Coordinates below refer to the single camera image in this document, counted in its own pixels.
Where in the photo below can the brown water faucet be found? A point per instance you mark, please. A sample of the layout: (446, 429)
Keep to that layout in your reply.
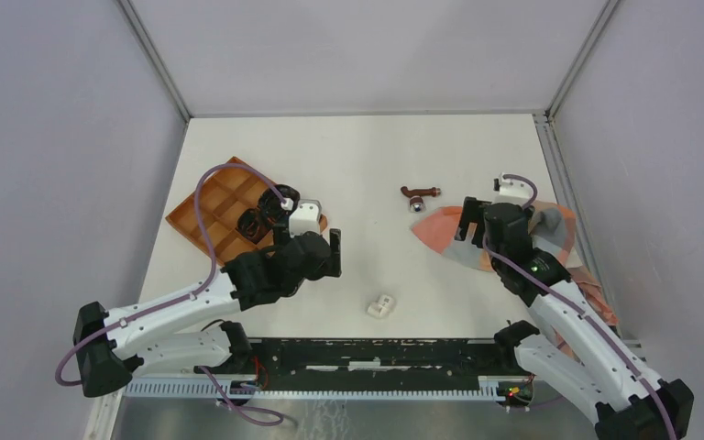
(416, 197)

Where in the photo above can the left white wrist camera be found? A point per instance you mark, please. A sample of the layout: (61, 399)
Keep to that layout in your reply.
(303, 216)

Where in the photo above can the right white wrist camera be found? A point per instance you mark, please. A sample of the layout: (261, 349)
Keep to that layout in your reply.
(512, 191)

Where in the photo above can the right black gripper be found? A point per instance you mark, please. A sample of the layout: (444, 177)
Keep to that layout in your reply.
(472, 212)

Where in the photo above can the aluminium frame rail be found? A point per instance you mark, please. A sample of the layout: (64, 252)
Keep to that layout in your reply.
(189, 383)

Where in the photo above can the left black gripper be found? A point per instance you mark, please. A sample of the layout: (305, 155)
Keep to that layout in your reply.
(332, 265)

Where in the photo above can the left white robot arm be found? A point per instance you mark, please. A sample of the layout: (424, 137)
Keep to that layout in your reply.
(113, 346)

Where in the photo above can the orange compartment tray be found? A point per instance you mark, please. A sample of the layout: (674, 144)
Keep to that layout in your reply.
(237, 209)

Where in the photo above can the orange grey checkered cloth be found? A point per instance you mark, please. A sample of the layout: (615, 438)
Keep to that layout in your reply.
(553, 229)

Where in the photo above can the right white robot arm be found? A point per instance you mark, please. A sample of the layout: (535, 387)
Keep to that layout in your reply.
(566, 344)

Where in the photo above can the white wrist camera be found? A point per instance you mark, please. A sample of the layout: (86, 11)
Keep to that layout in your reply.
(512, 191)
(303, 216)

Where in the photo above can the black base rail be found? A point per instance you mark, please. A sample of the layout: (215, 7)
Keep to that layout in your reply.
(302, 364)

